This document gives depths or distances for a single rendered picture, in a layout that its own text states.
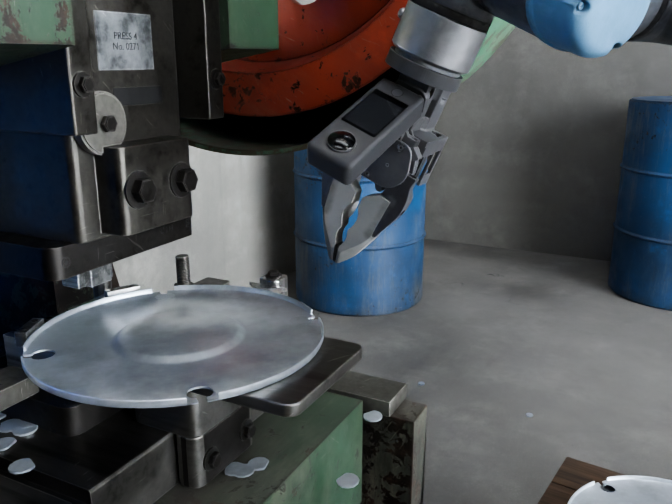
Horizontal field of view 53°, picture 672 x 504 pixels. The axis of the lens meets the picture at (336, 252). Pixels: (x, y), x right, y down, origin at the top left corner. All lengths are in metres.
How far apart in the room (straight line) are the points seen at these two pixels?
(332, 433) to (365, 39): 0.49
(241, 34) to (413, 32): 0.21
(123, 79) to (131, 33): 0.04
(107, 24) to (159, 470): 0.41
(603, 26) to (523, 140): 3.38
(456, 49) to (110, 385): 0.41
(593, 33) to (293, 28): 0.55
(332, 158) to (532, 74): 3.34
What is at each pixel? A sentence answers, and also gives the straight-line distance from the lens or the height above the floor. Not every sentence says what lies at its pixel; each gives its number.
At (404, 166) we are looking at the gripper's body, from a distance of 0.62.
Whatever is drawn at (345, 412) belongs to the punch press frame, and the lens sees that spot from 0.83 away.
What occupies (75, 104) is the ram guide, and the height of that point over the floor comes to 1.01.
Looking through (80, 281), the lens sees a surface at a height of 0.83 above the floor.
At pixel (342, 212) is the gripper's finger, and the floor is 0.91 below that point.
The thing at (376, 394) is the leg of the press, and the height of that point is 0.64.
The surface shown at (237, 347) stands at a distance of 0.67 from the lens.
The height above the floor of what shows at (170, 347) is 0.79.
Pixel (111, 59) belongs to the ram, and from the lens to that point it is 0.66.
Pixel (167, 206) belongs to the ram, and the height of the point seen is 0.91.
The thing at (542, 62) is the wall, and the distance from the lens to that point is 3.86.
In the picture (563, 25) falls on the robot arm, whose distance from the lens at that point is 0.52.
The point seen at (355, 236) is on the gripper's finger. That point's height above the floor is 0.88.
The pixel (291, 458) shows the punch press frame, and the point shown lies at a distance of 0.75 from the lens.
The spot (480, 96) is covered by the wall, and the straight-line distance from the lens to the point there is 3.94.
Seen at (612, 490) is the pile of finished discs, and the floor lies 0.38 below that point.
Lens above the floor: 1.05
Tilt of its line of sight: 16 degrees down
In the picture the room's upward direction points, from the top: straight up
